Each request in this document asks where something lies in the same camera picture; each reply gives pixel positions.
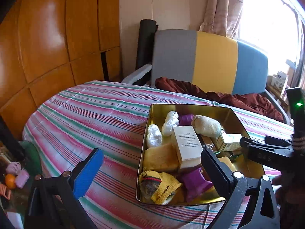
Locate yellow sponge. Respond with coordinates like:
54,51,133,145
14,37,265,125
142,143,179,173
218,157,237,172

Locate green tea box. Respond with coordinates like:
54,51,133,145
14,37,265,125
211,132,242,152

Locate black rolled mat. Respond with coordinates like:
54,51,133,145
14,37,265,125
136,19,158,70

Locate person right hand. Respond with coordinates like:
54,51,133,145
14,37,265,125
272,175,304,228

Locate maroon blanket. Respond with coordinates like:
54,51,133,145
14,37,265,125
155,77,284,122

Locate striped bed sheet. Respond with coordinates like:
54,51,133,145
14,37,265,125
22,80,295,229

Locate purple snack packet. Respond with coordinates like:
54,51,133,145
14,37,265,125
178,114,194,126
180,168,213,202

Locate gold tin box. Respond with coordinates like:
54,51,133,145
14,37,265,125
136,104,265,206

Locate wooden wardrobe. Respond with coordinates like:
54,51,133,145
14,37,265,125
1,0,122,139

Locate white carton box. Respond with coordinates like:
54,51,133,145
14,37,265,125
172,126,203,172

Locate white appliance box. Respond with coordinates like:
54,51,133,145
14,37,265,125
271,71,288,95

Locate white sock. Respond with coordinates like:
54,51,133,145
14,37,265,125
191,115,221,138

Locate pink curtain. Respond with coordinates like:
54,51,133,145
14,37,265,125
199,0,243,38

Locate cracker packet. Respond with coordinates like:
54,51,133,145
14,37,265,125
201,135,218,152

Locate grey yellow blue headboard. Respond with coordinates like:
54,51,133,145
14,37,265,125
123,30,290,124

